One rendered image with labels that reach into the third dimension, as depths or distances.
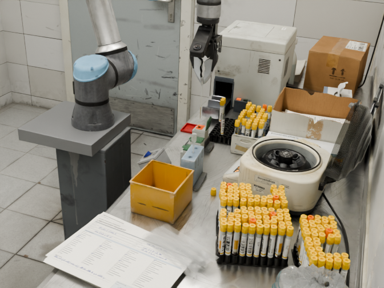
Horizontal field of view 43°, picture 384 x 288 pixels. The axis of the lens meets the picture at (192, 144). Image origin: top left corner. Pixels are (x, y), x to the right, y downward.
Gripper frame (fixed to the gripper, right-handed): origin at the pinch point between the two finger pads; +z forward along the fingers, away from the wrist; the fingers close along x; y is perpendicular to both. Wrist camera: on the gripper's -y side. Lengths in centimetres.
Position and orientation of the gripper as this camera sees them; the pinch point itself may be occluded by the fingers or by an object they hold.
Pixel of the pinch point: (202, 80)
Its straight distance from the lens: 158.2
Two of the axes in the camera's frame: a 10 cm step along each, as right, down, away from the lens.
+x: -9.3, -2.0, 3.0
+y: 3.6, -4.2, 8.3
